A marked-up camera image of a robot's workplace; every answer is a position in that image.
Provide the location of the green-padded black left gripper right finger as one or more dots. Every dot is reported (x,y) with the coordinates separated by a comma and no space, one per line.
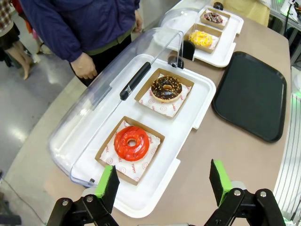
(219,179)

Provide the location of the green-padded black left gripper left finger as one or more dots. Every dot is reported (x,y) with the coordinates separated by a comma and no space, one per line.
(107,186)

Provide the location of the brown cardboard donut tray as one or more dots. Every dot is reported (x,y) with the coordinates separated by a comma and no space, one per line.
(204,21)
(104,148)
(188,34)
(143,90)

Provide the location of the red glazed donut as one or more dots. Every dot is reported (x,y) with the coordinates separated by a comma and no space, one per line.
(122,146)

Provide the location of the black plastic serving tray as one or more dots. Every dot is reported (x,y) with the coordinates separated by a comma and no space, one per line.
(251,96)

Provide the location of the chocolate donut with nut crumbs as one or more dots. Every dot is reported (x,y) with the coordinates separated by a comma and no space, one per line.
(157,91)

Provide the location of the yellow sprinkled donut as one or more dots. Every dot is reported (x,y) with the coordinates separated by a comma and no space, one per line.
(195,40)

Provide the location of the dark chocolate sprinkled donut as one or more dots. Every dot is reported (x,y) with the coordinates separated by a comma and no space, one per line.
(208,17)

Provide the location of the person's right hand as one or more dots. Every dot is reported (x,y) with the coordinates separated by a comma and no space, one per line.
(83,67)

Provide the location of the person's left hand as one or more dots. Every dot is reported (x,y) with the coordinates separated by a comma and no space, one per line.
(138,21)

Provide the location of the white plastic display base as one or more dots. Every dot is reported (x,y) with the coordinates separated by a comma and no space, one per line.
(188,110)
(223,49)

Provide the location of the clear plastic dome lid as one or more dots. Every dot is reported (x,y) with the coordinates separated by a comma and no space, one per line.
(176,21)
(98,94)

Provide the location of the black lid hinge knob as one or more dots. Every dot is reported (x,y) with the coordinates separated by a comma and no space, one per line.
(218,5)
(176,63)

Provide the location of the black trousers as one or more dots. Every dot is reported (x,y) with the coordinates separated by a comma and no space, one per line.
(110,51)

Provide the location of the navy blue jacket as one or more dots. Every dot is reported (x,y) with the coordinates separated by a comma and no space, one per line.
(70,21)

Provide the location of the bystander in plaid skirt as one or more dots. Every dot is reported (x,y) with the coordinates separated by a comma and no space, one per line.
(14,35)

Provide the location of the grey metal equipment frame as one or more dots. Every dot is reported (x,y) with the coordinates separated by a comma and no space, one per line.
(290,28)

